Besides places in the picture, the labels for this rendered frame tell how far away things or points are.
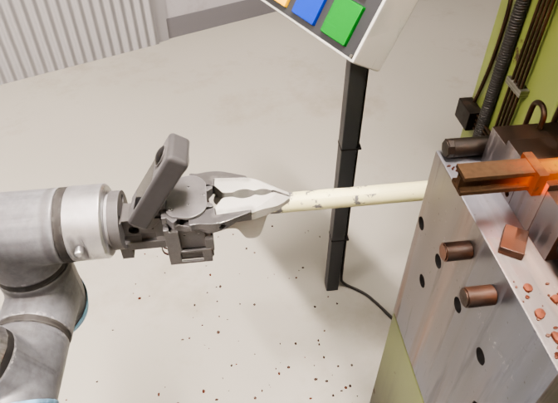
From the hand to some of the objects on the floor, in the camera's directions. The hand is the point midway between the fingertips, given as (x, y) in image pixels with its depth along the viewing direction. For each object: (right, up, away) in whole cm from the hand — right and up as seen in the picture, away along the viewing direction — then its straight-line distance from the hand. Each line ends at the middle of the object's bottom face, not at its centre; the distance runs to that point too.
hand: (278, 194), depth 62 cm
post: (+18, -31, +113) cm, 118 cm away
